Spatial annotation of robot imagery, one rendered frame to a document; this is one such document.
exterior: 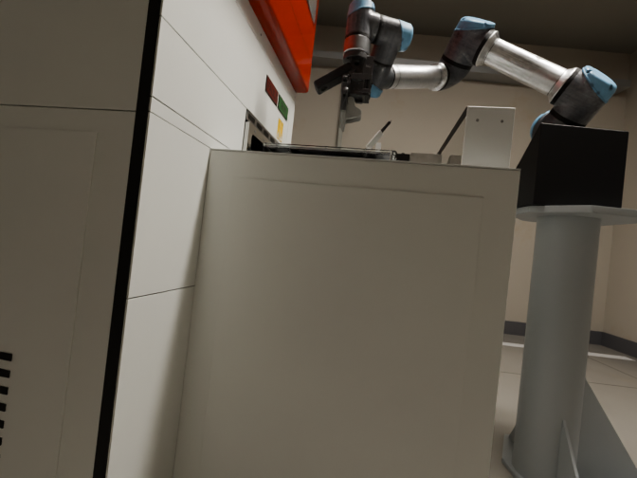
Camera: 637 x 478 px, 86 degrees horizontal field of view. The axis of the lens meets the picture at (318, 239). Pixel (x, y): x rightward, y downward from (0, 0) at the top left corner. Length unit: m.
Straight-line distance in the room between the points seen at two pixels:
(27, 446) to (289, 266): 0.52
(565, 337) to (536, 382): 0.16
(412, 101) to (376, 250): 2.96
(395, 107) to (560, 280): 2.60
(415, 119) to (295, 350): 3.00
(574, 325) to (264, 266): 0.90
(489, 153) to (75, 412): 0.89
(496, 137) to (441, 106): 2.81
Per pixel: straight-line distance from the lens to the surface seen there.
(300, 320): 0.71
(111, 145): 0.66
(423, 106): 3.57
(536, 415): 1.29
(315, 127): 3.39
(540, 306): 1.23
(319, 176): 0.71
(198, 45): 0.79
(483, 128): 0.81
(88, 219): 0.67
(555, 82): 1.39
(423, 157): 0.96
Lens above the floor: 0.64
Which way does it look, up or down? 1 degrees up
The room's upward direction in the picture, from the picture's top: 6 degrees clockwise
